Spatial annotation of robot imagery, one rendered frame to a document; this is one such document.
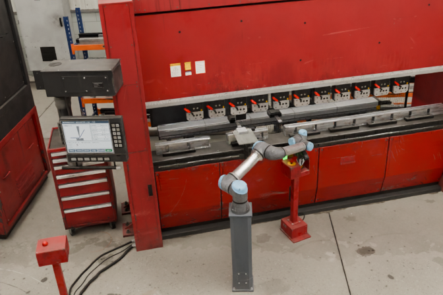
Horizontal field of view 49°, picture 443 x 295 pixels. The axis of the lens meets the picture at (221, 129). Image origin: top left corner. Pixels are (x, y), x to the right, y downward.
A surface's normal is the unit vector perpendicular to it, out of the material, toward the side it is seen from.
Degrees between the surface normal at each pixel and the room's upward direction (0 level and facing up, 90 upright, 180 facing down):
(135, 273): 0
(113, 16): 90
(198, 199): 90
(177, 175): 90
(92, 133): 90
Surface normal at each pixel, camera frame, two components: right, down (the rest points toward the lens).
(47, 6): -0.04, 0.44
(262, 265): -0.04, -0.90
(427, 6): 0.21, 0.43
